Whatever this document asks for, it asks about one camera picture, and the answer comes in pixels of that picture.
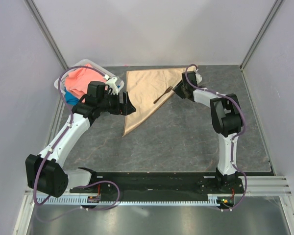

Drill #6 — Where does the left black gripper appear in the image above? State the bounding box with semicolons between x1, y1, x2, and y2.
98;91;136;116

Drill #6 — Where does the brown wooden fork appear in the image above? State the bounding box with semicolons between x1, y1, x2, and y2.
153;86;173;104

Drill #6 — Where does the peach satin napkin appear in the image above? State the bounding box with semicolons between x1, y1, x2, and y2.
123;68;186;135

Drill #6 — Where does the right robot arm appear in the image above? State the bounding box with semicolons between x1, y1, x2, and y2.
173;71;244;193

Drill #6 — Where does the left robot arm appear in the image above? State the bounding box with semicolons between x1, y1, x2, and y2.
25;81;136;198

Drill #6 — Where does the pink cloth in basket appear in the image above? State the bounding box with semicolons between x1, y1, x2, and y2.
64;68;106;99

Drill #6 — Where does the blue cloth in basket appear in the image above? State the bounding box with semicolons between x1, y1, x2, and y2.
64;91;79;105

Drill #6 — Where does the white plastic basket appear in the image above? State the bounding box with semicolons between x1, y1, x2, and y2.
53;58;125;91

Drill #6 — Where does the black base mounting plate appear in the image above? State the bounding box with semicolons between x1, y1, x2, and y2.
70;172;244;202

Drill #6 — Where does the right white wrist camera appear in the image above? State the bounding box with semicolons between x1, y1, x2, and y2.
194;70;202;85

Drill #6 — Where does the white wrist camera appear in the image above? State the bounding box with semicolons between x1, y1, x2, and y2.
106;76;124;95
194;70;202;85

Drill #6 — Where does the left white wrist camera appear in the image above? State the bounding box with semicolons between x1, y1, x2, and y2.
106;76;124;95

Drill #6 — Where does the white slotted cable duct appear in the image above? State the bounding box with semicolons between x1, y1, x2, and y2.
44;193;221;207

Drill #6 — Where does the right aluminium frame post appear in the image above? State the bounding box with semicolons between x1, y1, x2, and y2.
240;0;284;71

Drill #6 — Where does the aluminium frame post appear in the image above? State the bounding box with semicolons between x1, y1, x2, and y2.
24;0;69;69
240;0;284;71

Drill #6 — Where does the left aluminium frame post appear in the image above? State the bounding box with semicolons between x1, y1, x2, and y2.
24;0;69;69

